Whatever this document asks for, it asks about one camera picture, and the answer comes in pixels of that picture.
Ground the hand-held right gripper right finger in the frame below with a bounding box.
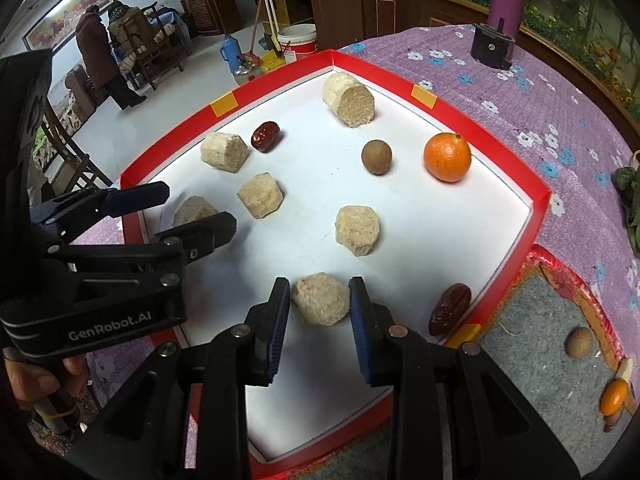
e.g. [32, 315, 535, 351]
[349, 276, 581, 480]

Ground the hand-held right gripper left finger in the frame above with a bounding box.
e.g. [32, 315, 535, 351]
[65, 277, 292, 480]

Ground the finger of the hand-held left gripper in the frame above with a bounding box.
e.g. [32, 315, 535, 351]
[50, 211, 238, 286]
[31, 182, 171, 226]

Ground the red cardboard box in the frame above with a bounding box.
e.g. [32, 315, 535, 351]
[119, 50, 553, 479]

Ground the brown longan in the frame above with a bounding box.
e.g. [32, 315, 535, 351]
[565, 327, 594, 360]
[361, 139, 394, 175]

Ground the person's left hand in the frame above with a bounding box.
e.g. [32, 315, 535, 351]
[0, 354, 91, 404]

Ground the wooden chair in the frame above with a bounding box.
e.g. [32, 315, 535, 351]
[117, 2, 184, 92]
[37, 95, 114, 197]

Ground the brown armchair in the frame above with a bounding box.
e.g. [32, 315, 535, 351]
[64, 65, 97, 117]

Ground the blue thermos flask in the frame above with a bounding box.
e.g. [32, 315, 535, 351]
[220, 34, 244, 74]

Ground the grey felt mat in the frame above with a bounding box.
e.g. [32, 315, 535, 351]
[475, 245, 640, 463]

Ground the yellow dustpan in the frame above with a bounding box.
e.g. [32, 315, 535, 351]
[259, 50, 287, 72]

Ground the red crate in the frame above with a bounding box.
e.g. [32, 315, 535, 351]
[182, 0, 224, 37]

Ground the small orange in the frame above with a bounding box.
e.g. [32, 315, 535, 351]
[423, 132, 472, 184]

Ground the white bucket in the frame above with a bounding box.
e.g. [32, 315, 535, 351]
[276, 23, 319, 62]

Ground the broom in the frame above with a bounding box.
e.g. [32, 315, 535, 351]
[242, 0, 281, 62]

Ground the large orange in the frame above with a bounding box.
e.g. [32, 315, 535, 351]
[599, 378, 629, 416]

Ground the wooden low cabinet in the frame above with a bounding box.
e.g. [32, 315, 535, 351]
[270, 0, 497, 52]

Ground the purple flowered blanket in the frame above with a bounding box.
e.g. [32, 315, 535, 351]
[85, 22, 640, 413]

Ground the green leafy vegetable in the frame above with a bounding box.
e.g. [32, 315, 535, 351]
[613, 150, 640, 257]

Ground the black holder block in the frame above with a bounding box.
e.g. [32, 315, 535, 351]
[469, 19, 516, 69]

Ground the fish tank with plants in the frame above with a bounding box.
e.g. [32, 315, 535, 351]
[415, 0, 640, 123]

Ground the framed wall picture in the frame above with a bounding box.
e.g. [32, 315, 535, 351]
[22, 0, 117, 54]

